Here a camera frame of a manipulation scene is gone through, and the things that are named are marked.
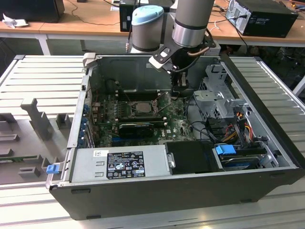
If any crumpled white paper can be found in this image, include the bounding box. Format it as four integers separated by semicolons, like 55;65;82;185
1;12;30;29

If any silver perforated drive cage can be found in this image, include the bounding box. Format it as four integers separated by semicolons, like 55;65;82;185
192;63;250;120

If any black RAM slot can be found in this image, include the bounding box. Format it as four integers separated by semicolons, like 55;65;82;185
118;91;162;96
118;114;165;119
119;96;164;102
117;88;161;94
118;94;163;99
118;116;167;123

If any black looped cable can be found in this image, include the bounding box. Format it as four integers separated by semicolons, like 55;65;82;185
185;94;215;144

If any black graphics card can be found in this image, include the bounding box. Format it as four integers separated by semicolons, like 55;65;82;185
118;122;156;139

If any green motherboard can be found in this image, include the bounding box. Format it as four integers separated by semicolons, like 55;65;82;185
91;92;199;148

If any small black computer box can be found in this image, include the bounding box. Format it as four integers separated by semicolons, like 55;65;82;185
119;0;142;33

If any green RAM stick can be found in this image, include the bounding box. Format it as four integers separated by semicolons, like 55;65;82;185
0;156;39;165

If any gray power supply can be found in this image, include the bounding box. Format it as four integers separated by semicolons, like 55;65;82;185
69;147;171;184

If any black computer tower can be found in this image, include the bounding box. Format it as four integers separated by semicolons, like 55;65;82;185
225;0;299;39

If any gray parts rack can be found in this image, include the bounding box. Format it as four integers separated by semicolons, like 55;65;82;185
0;97;75;186

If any blue expansion slot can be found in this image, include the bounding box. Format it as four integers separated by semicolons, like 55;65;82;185
111;135;125;146

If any blue disk carrier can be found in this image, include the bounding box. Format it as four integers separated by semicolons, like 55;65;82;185
214;144;237;157

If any large black box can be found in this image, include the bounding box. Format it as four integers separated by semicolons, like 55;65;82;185
0;0;66;23

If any wooden desk white frame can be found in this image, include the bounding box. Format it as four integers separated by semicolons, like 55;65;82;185
0;0;134;56
207;0;305;48

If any thin silver locking lever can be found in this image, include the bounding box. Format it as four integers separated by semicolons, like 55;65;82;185
156;91;171;101
152;104;165;115

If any hard disk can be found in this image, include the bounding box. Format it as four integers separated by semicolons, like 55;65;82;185
220;154;261;171

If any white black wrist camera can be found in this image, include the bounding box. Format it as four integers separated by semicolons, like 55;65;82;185
149;46;177;73

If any CPU socket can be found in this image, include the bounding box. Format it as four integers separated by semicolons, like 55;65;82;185
128;100;160;117

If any blue case latch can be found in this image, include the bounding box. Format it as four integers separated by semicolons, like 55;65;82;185
46;164;59;175

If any open black PC case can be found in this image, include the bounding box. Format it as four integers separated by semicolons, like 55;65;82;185
46;52;305;221

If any black plastic shroud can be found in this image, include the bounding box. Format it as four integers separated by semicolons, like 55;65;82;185
164;140;224;175

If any yellow red wire bundle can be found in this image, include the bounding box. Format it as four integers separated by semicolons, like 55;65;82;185
223;123;254;144

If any silver green CPU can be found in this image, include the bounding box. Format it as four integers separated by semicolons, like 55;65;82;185
132;102;153;113

